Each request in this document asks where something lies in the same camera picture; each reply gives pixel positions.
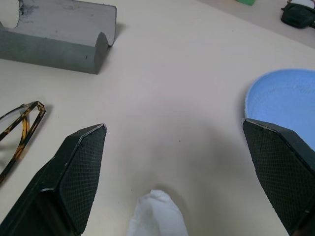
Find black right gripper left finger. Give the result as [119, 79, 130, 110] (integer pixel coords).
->
[0, 123, 108, 236]

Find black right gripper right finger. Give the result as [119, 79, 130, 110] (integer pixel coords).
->
[242, 118, 315, 236]

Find tortoiseshell eyeglasses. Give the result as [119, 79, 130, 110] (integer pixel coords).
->
[0, 101, 47, 185]

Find blue round plate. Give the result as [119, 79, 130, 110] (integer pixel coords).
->
[244, 69, 315, 148]

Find white crumpled tissue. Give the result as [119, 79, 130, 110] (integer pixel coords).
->
[126, 189, 189, 236]

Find grey foam holder block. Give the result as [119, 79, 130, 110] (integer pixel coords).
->
[0, 0, 118, 75]

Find black folded sunglasses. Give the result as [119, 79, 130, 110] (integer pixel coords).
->
[281, 0, 315, 29]

